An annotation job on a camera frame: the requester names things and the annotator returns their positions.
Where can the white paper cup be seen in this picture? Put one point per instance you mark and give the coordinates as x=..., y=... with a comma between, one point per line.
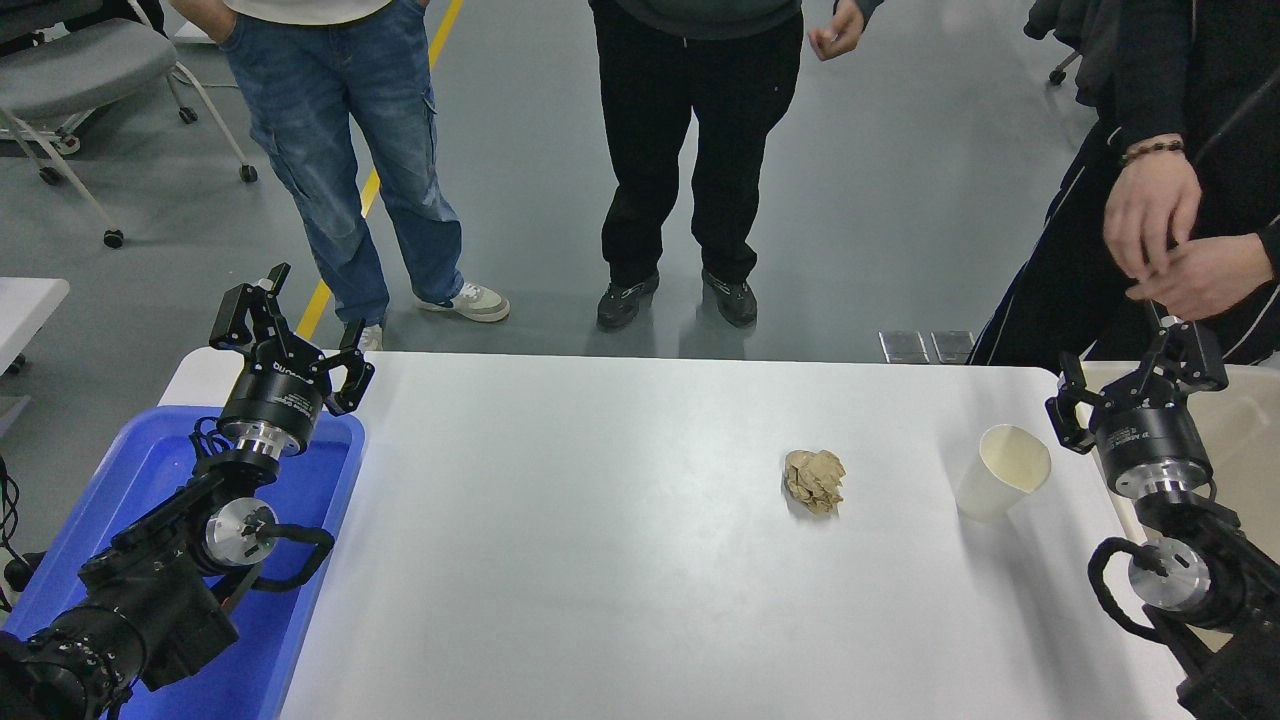
x=995, y=485

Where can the office chair castor base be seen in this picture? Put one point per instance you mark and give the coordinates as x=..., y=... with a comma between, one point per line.
x=1060, y=70

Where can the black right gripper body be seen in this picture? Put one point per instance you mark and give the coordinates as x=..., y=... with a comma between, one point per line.
x=1150, y=440

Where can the large pale plastic bin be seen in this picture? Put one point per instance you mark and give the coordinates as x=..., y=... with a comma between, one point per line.
x=1245, y=435

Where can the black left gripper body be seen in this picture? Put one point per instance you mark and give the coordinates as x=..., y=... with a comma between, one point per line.
x=275, y=395

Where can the person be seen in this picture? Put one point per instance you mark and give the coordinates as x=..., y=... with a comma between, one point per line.
x=320, y=110
x=690, y=100
x=1060, y=280

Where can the grey office chair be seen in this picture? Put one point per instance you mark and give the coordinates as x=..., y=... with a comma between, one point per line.
x=70, y=65

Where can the person's forearm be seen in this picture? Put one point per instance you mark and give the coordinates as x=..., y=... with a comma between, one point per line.
x=205, y=18

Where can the white side table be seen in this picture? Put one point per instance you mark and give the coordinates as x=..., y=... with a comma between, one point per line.
x=25, y=305

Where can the person's hand with bracelet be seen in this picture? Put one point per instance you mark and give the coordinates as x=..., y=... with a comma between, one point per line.
x=1150, y=210

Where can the blue plastic tray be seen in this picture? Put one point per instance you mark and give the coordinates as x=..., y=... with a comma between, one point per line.
x=150, y=465

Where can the metal floor plate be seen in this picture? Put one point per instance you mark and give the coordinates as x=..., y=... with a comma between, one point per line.
x=903, y=346
x=952, y=346

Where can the person's hand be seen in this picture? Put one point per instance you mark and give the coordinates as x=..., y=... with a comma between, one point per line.
x=1220, y=275
x=840, y=35

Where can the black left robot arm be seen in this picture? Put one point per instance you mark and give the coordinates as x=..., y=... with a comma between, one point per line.
x=150, y=600

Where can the dark jacket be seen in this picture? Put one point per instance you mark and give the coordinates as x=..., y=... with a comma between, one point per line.
x=1085, y=30

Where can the crumpled tan paper ball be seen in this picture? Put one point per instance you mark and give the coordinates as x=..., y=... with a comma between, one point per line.
x=815, y=482

